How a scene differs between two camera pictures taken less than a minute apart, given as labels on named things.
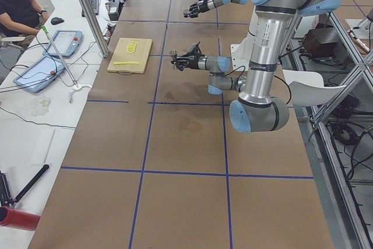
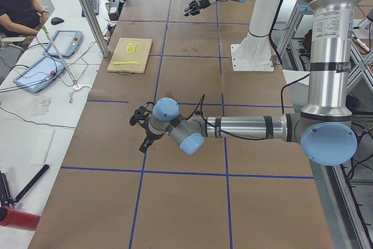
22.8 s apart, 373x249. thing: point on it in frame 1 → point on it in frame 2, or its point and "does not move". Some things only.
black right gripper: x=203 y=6 does not move
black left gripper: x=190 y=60 → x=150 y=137
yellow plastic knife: x=118 y=63 does not move
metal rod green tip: x=46 y=31 does not move
